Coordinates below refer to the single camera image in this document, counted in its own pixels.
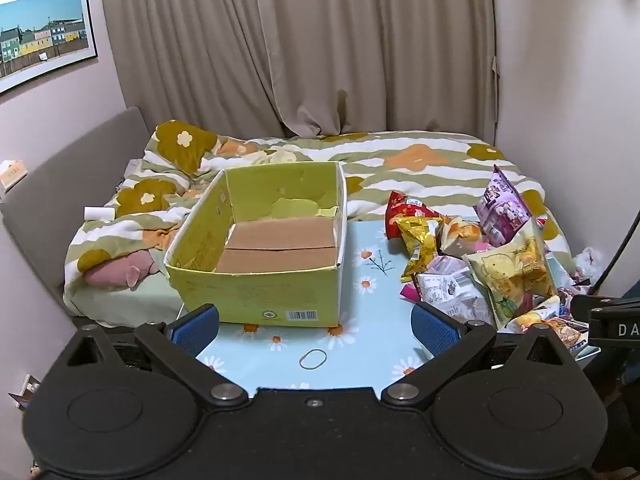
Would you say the beige curtain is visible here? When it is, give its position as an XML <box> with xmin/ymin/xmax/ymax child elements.
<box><xmin>97</xmin><ymin>0</ymin><xmax>502</xmax><ymax>147</ymax></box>

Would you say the grey bed headboard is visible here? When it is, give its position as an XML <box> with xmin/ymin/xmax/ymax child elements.
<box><xmin>0</xmin><ymin>106</ymin><xmax>152</xmax><ymax>311</ymax></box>

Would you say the purple snack packet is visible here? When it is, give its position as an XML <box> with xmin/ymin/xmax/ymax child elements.
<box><xmin>472</xmin><ymin>164</ymin><xmax>532</xmax><ymax>249</ymax></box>

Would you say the black cable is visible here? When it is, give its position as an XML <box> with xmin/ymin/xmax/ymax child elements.
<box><xmin>590</xmin><ymin>209</ymin><xmax>640</xmax><ymax>295</ymax></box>

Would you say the yellow-green cardboard box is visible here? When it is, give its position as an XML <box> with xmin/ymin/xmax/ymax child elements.
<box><xmin>164</xmin><ymin>161</ymin><xmax>349</xmax><ymax>329</ymax></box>

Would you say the pink plush toy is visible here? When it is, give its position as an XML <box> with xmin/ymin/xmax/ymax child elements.
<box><xmin>82</xmin><ymin>251</ymin><xmax>162</xmax><ymax>290</ymax></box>

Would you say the floral striped blanket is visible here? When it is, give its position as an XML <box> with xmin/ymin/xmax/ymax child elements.
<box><xmin>62</xmin><ymin>120</ymin><xmax>574</xmax><ymax>329</ymax></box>

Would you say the gold snack packet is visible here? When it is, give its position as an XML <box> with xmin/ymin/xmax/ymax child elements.
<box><xmin>395</xmin><ymin>215</ymin><xmax>442</xmax><ymax>285</ymax></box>

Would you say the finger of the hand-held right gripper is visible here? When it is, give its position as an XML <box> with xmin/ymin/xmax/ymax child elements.
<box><xmin>570</xmin><ymin>293</ymin><xmax>602</xmax><ymax>322</ymax></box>

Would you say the tissue box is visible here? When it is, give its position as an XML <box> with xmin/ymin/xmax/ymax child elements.
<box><xmin>0</xmin><ymin>159</ymin><xmax>27</xmax><ymax>192</ymax></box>

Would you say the white plastic bag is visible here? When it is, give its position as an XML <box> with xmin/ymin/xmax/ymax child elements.
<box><xmin>572</xmin><ymin>247</ymin><xmax>609</xmax><ymax>292</ymax></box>

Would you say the pale yellow snack packet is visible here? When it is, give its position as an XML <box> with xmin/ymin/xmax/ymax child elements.
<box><xmin>462</xmin><ymin>220</ymin><xmax>559</xmax><ymax>332</ymax></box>

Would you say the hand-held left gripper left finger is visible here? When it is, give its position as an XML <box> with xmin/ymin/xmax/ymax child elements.
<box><xmin>50</xmin><ymin>303</ymin><xmax>250</xmax><ymax>414</ymax></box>

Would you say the wall poster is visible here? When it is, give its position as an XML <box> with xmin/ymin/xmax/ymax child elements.
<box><xmin>0</xmin><ymin>0</ymin><xmax>100</xmax><ymax>96</ymax></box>

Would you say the pile of small snack packets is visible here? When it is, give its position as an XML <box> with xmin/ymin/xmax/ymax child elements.
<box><xmin>400</xmin><ymin>254</ymin><xmax>601</xmax><ymax>361</ymax></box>

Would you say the red snack packet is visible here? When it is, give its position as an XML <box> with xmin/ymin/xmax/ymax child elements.
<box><xmin>384</xmin><ymin>191</ymin><xmax>444</xmax><ymax>241</ymax></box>

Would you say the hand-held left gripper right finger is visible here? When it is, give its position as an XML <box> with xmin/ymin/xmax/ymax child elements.
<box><xmin>381</xmin><ymin>302</ymin><xmax>587</xmax><ymax>412</ymax></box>

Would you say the orange and white snack packet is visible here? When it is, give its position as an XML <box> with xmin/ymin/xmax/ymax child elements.
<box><xmin>437</xmin><ymin>216</ymin><xmax>484</xmax><ymax>259</ymax></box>

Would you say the rubber band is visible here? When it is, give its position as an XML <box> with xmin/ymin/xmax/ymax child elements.
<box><xmin>298</xmin><ymin>349</ymin><xmax>329</xmax><ymax>370</ymax></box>

